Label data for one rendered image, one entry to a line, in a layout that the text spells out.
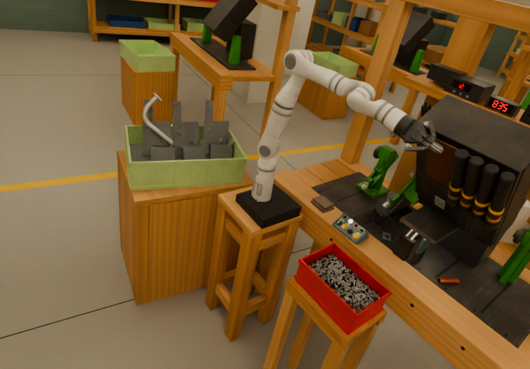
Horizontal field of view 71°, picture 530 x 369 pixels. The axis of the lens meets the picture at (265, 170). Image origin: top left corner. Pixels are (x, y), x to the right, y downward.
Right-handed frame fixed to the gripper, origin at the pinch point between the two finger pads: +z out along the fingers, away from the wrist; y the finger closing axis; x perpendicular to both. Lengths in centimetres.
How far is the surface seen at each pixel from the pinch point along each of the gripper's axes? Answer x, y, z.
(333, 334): 15, -75, 13
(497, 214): 15.1, -4.9, 26.2
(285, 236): 51, -71, -35
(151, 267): 40, -138, -82
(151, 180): 17, -91, -100
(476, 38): 52, 56, -25
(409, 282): 40, -45, 21
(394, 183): 96, -16, -18
